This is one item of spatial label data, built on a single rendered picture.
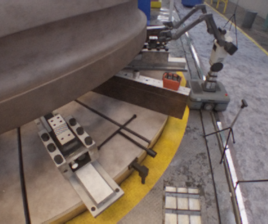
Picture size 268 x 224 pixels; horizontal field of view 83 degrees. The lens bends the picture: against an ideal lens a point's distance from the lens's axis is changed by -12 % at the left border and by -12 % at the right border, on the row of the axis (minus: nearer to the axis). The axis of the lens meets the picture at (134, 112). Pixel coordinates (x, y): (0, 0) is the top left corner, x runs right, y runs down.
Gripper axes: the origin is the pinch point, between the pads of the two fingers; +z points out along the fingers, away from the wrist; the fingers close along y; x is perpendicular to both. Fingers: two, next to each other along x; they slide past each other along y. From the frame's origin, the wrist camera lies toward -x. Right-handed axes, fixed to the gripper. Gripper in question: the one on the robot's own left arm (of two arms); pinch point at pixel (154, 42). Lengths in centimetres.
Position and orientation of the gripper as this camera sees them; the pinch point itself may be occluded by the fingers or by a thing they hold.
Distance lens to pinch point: 216.2
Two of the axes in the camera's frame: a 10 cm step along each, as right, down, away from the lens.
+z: -9.2, 1.0, 3.9
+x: 3.4, 6.9, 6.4
